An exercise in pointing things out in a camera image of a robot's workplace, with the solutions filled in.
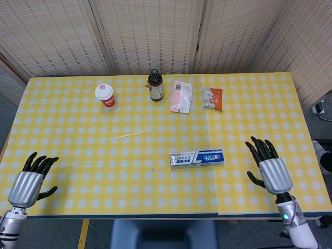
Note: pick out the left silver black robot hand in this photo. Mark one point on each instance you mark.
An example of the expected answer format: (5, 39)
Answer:
(24, 188)

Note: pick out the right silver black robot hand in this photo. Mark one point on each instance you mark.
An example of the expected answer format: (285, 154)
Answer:
(275, 173)

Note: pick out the blue white toothpaste paper box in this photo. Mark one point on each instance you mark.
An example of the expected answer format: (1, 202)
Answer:
(197, 159)

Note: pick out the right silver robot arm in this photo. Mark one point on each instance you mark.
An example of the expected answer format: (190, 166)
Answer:
(298, 233)

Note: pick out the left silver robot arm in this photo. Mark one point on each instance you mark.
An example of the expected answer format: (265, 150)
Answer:
(10, 225)

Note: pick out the black and grey shoe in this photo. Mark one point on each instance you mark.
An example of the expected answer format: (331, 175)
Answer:
(325, 158)

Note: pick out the black caster wheel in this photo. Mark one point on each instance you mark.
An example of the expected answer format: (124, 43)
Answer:
(321, 222)

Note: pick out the white power strip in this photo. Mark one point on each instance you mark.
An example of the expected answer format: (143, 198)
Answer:
(321, 107)

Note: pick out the orange and white snack packet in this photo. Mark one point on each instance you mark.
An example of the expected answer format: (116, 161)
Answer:
(214, 99)

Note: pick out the thin white straw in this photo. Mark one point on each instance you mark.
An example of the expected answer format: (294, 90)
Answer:
(124, 136)

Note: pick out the yellow white checked tablecloth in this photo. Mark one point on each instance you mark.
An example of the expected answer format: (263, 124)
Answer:
(155, 192)

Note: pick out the pink and clear plastic packet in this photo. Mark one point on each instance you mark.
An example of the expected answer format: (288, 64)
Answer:
(181, 97)

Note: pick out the red paper cup white lid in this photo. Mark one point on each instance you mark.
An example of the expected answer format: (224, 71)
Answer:
(106, 97)

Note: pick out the blue grey chair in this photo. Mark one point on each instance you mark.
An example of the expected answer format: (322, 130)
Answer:
(166, 234)

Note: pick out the brown bottle with black cap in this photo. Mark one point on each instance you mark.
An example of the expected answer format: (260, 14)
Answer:
(155, 88)

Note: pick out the woven folding screen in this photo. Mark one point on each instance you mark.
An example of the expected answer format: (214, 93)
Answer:
(150, 33)

